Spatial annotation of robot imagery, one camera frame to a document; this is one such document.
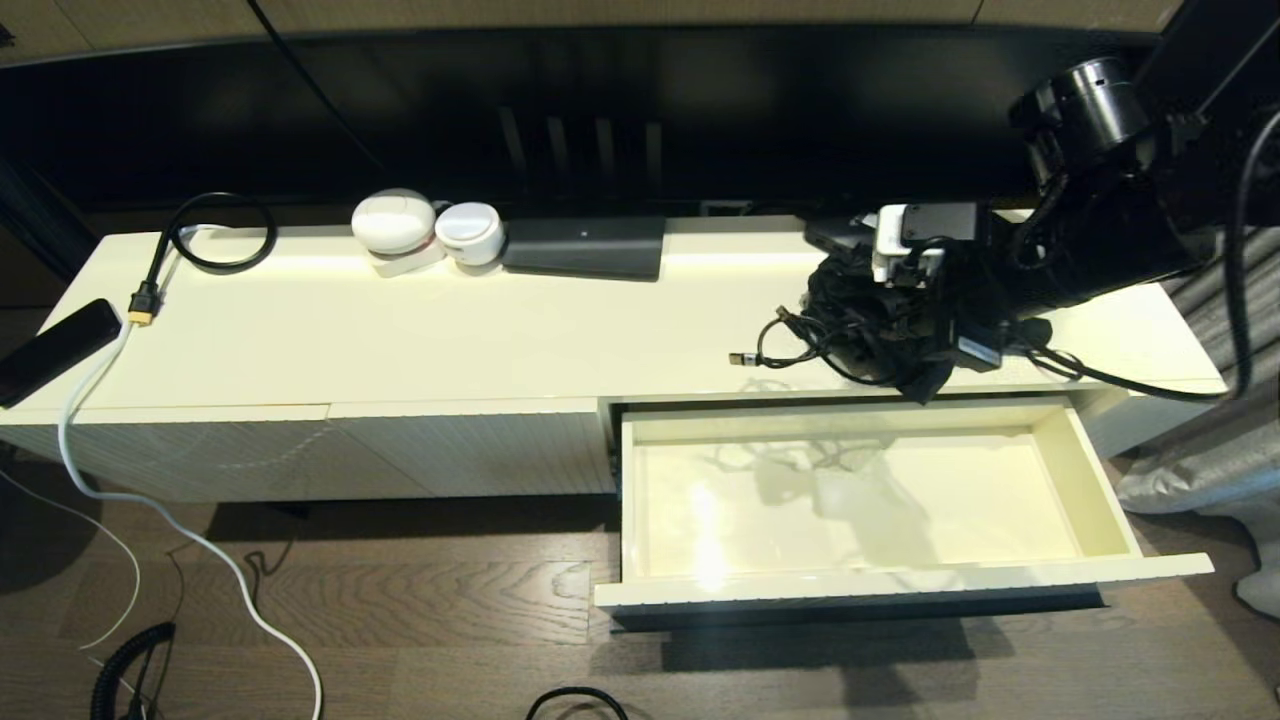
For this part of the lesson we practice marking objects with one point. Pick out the small black box white label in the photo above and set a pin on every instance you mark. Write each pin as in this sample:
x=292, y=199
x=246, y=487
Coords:
x=830, y=235

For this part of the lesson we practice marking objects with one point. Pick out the black wall shelf unit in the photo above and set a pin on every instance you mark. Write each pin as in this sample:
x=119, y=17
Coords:
x=1200, y=40

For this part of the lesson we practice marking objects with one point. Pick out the white fluted drawer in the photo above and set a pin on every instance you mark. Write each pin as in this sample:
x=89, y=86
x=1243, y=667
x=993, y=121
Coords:
x=850, y=500

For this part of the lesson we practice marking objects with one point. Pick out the small white round device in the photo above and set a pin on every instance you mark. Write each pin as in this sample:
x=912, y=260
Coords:
x=469, y=229

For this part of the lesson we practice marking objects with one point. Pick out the black umbrella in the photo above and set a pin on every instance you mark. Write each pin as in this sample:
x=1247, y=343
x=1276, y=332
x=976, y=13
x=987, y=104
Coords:
x=860, y=310

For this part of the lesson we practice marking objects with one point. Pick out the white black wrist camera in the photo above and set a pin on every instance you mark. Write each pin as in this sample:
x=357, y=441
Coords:
x=920, y=235

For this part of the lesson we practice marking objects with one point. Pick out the white TV cabinet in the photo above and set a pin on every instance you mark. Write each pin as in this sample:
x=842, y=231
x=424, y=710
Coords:
x=450, y=335

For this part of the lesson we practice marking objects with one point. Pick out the black smartphone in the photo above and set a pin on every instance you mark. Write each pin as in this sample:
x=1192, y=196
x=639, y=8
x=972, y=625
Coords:
x=55, y=350

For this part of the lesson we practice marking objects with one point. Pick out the black television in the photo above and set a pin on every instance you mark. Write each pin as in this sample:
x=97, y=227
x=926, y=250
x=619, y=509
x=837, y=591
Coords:
x=600, y=100

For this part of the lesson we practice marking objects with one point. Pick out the large white round device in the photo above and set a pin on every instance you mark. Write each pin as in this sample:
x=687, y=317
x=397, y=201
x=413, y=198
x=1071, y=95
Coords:
x=392, y=222

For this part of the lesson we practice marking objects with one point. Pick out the grey curtain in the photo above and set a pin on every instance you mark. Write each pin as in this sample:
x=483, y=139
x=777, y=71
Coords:
x=1220, y=450

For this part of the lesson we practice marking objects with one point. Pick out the black flat set-top box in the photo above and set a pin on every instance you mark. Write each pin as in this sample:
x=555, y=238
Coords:
x=583, y=246

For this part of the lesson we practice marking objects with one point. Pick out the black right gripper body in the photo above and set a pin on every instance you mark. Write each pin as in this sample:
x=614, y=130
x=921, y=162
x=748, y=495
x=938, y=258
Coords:
x=975, y=300

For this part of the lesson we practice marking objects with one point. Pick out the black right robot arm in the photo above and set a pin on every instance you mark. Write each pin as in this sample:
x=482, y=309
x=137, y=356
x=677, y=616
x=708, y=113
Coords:
x=1130, y=200

